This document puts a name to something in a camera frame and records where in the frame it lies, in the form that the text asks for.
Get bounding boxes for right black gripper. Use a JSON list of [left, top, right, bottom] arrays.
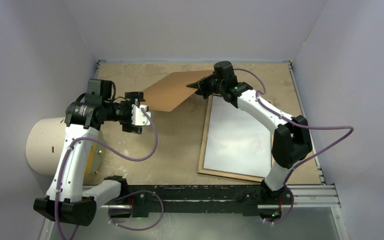
[[187, 72, 226, 100]]

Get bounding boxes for dark landscape photo print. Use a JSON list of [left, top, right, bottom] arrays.
[[203, 95, 273, 178]]

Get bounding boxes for wooden picture frame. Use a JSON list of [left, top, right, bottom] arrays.
[[197, 94, 276, 183]]

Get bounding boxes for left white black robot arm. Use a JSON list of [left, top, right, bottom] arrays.
[[33, 79, 151, 226]]

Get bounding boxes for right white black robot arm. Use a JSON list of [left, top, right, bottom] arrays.
[[186, 61, 313, 204]]

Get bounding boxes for white cylinder with orange lid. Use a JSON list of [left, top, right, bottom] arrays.
[[25, 117, 105, 178]]

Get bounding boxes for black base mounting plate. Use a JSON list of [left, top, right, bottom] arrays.
[[108, 184, 293, 218]]

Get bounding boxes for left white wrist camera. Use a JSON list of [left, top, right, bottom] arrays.
[[131, 104, 151, 127]]

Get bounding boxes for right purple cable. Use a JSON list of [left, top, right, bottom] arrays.
[[233, 68, 355, 226]]

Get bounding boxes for aluminium rail frame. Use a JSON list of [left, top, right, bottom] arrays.
[[39, 60, 350, 240]]

